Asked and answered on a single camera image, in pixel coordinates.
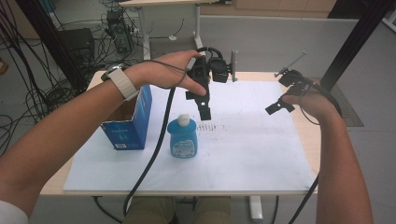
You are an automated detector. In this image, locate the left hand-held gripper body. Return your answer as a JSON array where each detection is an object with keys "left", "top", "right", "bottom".
[{"left": 186, "top": 49, "right": 239, "bottom": 95}]

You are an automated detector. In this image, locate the person's left leg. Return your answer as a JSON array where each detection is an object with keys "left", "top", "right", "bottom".
[{"left": 122, "top": 196, "right": 177, "bottom": 224}]

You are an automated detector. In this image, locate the black box on floor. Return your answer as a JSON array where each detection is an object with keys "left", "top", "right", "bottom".
[{"left": 57, "top": 27, "right": 96, "bottom": 63}]

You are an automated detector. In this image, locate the thick black gripper cable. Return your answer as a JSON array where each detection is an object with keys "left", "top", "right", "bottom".
[
  {"left": 122, "top": 87, "right": 177, "bottom": 217},
  {"left": 287, "top": 78, "right": 344, "bottom": 224}
]

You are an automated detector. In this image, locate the thick black left gripper cable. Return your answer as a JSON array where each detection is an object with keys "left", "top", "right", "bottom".
[{"left": 122, "top": 87, "right": 177, "bottom": 217}]

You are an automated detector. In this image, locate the thin dark wrist cord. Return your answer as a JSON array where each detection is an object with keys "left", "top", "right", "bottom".
[
  {"left": 298, "top": 83, "right": 321, "bottom": 126},
  {"left": 136, "top": 59, "right": 189, "bottom": 89}
]

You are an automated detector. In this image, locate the white table mat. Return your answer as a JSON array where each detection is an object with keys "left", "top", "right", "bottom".
[{"left": 63, "top": 79, "right": 316, "bottom": 192}]

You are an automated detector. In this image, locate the dark slanted stand post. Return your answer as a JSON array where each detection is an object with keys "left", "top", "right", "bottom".
[{"left": 14, "top": 0, "right": 90, "bottom": 93}]

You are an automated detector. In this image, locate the wristwatch with white strap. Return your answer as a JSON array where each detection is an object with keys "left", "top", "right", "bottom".
[{"left": 100, "top": 63, "right": 140, "bottom": 103}]

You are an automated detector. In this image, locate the person's white sleeve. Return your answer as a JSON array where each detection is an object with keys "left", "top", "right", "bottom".
[{"left": 0, "top": 200, "right": 30, "bottom": 224}]

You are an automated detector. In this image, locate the person's right leg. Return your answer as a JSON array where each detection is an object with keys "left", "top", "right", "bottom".
[{"left": 191, "top": 196, "right": 233, "bottom": 224}]

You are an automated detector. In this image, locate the black metal frame post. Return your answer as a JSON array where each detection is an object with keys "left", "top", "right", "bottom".
[{"left": 319, "top": 0, "right": 396, "bottom": 92}]

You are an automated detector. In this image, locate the person's left hand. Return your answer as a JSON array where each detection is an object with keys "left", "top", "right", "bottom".
[{"left": 124, "top": 49, "right": 207, "bottom": 97}]

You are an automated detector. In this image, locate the person's right hand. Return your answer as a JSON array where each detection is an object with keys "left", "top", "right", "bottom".
[{"left": 281, "top": 77, "right": 344, "bottom": 126}]

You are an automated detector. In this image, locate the thick black right gripper cable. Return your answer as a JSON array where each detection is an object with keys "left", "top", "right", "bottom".
[{"left": 287, "top": 78, "right": 344, "bottom": 224}]

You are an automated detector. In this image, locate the person's leg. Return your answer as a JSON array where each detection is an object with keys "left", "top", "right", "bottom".
[
  {"left": 122, "top": 196, "right": 177, "bottom": 224},
  {"left": 191, "top": 196, "right": 233, "bottom": 224}
]

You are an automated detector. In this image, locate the white-legged background desk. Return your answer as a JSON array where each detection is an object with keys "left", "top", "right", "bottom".
[{"left": 119, "top": 0, "right": 233, "bottom": 62}]

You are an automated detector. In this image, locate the white table foot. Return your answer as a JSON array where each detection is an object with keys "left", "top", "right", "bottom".
[{"left": 248, "top": 195, "right": 264, "bottom": 224}]

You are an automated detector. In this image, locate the blue cardboard box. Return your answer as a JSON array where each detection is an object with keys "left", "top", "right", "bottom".
[{"left": 100, "top": 84, "right": 154, "bottom": 151}]

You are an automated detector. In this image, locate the thin dark left wrist cord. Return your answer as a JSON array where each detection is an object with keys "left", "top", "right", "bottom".
[{"left": 136, "top": 59, "right": 189, "bottom": 89}]

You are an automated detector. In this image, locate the thin dark right wrist cord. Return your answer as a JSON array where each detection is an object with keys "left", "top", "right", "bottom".
[{"left": 298, "top": 83, "right": 321, "bottom": 126}]

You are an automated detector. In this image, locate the black computer tower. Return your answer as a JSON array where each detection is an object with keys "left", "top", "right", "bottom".
[{"left": 105, "top": 8, "right": 135, "bottom": 54}]

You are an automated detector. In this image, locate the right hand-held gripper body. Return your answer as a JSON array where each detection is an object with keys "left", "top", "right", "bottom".
[{"left": 273, "top": 50, "right": 314, "bottom": 97}]

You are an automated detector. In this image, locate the blue bottle with white cap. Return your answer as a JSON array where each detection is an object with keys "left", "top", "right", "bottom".
[{"left": 166, "top": 113, "right": 199, "bottom": 160}]

